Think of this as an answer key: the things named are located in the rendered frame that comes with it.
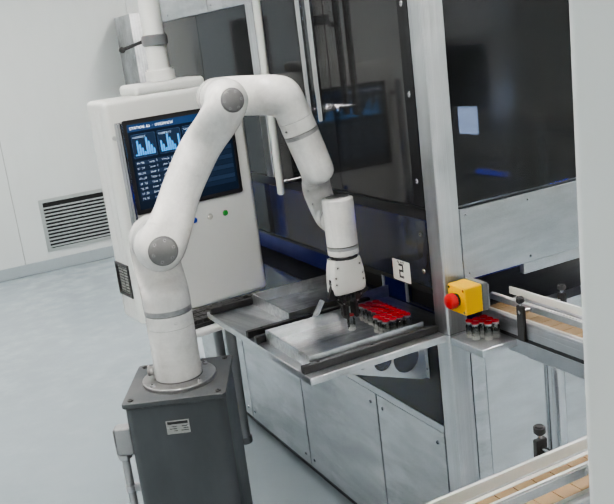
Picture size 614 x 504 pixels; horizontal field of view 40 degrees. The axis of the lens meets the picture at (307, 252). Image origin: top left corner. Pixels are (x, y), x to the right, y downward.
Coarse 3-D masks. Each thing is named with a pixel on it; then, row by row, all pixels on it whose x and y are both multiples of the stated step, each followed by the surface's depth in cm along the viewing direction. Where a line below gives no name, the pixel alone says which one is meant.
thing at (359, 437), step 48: (576, 288) 243; (288, 384) 325; (336, 384) 286; (480, 384) 226; (528, 384) 235; (576, 384) 244; (288, 432) 336; (336, 432) 295; (384, 432) 262; (432, 432) 237; (480, 432) 229; (528, 432) 238; (576, 432) 247; (336, 480) 304; (384, 480) 270; (432, 480) 243
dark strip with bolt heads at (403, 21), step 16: (400, 0) 205; (400, 16) 207; (400, 32) 208; (400, 48) 210; (416, 112) 210; (416, 128) 211; (416, 144) 213; (416, 160) 214; (416, 176) 216; (416, 192) 218
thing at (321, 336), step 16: (304, 320) 235; (320, 320) 237; (336, 320) 240; (272, 336) 226; (288, 336) 233; (304, 336) 231; (320, 336) 229; (336, 336) 228; (352, 336) 226; (368, 336) 225; (384, 336) 217; (288, 352) 218; (304, 352) 219; (320, 352) 209; (336, 352) 211
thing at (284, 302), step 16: (272, 288) 267; (288, 288) 270; (304, 288) 272; (320, 288) 272; (368, 288) 266; (384, 288) 256; (256, 304) 263; (272, 304) 251; (288, 304) 260; (304, 304) 258; (336, 304) 249
